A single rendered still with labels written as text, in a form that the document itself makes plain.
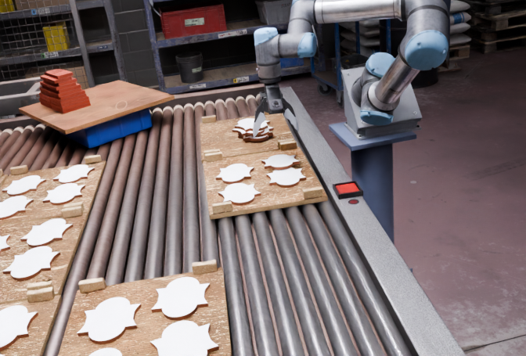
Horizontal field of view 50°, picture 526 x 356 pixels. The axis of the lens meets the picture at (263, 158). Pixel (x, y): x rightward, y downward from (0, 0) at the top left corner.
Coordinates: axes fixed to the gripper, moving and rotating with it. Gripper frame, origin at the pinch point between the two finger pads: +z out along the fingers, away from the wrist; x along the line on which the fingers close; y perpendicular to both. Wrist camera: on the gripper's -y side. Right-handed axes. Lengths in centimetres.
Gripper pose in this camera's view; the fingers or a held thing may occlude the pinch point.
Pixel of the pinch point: (276, 135)
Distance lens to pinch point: 191.0
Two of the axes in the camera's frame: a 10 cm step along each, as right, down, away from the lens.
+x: -9.9, 1.4, -0.7
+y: -1.2, -3.8, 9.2
